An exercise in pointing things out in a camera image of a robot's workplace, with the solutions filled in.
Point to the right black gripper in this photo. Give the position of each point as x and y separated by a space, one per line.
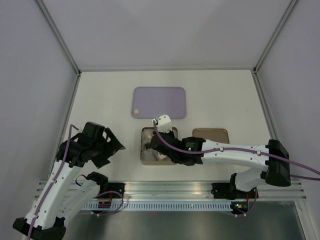
170 134

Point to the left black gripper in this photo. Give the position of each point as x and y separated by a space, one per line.
114 143

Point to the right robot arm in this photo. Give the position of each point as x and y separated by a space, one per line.
267 164

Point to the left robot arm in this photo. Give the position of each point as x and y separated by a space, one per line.
50 215

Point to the gold tin box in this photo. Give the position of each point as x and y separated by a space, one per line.
148 156

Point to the gold tin lid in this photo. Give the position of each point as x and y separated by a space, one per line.
219 135

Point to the purple tray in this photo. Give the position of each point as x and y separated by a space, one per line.
153 101

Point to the aluminium rail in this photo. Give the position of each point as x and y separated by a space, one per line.
201 191

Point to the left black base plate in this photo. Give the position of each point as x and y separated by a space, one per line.
115 187

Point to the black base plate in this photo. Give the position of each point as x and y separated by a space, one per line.
115 187
228 191

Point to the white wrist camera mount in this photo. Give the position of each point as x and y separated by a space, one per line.
163 123

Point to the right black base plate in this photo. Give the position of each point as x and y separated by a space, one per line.
228 191

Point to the white slotted cable duct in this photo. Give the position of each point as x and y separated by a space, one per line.
160 206

